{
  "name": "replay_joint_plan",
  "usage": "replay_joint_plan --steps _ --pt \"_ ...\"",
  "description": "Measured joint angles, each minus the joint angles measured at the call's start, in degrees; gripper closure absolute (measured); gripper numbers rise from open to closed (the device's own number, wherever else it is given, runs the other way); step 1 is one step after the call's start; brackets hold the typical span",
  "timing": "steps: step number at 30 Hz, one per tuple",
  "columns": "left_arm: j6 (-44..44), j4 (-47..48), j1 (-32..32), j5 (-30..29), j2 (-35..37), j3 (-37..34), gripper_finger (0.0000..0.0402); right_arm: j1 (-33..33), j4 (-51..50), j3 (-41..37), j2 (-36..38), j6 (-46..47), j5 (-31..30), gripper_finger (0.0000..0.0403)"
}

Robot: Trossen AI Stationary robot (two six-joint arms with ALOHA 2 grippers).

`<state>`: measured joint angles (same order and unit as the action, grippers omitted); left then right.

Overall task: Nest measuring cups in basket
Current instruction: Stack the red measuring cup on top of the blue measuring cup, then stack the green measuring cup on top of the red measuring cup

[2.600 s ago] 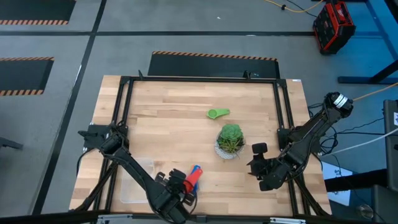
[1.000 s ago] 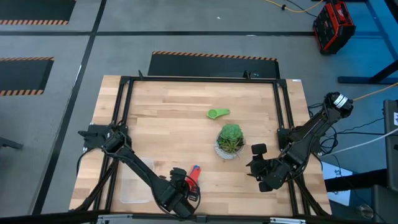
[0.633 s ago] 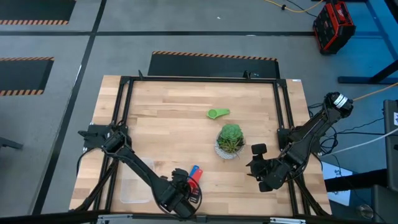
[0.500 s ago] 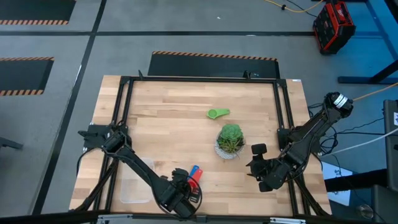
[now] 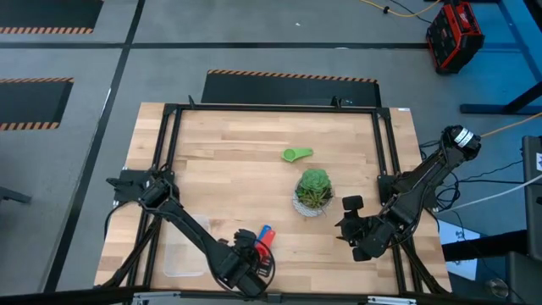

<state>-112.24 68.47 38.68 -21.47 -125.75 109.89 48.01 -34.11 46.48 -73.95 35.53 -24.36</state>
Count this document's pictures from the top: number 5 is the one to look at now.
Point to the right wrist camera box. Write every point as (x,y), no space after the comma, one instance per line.
(352,203)

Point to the clear plastic container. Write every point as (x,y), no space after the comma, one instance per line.
(180,258)

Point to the white paper sheet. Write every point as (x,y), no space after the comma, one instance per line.
(459,237)

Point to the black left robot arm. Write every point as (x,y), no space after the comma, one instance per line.
(186,224)

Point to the red and black tool box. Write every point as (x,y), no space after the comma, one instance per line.
(455,38)

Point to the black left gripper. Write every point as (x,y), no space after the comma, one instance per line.
(247,260)

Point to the green measuring cup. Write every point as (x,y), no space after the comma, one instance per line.
(289,155)

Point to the black aluminium table frame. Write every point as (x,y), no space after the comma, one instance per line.
(277,108)

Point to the red measuring cup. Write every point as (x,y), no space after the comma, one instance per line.
(267,239)

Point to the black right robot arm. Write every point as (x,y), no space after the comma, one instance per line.
(423,178)

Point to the succulent in triangle-patterned pot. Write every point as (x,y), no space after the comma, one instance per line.
(313,186)

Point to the black cabinet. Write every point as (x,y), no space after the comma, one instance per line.
(533,195)

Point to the black hazard-striped floor mat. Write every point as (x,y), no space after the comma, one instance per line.
(288,91)
(46,14)
(29,103)

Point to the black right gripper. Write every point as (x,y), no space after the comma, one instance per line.
(372,237)

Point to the light blue measuring cup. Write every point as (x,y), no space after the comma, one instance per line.
(265,231)

